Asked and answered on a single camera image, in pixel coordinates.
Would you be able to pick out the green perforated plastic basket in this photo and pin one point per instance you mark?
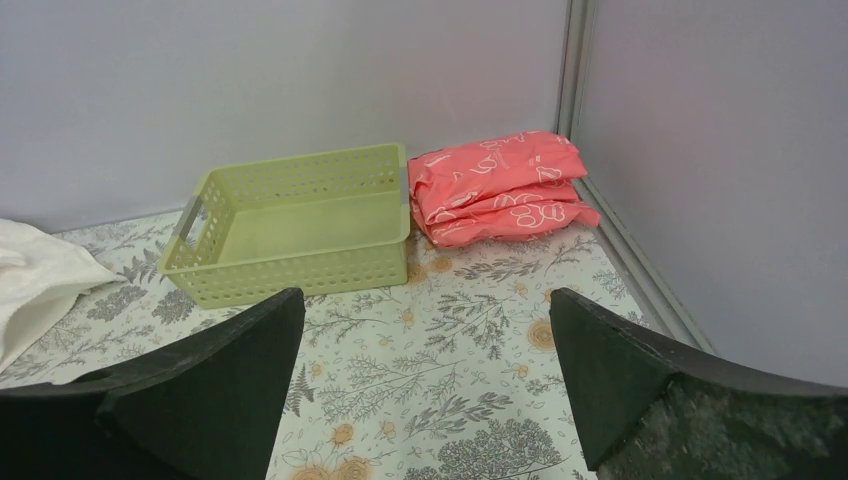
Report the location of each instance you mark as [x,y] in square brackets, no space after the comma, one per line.
[324,223]

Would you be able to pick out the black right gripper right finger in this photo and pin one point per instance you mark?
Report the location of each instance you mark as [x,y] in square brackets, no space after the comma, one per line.
[649,407]

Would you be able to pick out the white crumpled towel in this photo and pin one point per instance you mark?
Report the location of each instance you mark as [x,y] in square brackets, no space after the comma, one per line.
[41,279]

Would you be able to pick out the pink patterned plastic package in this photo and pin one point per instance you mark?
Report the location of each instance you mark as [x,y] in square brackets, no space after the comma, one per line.
[516,187]

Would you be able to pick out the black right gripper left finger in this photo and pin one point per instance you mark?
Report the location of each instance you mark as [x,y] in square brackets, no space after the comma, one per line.
[205,407]

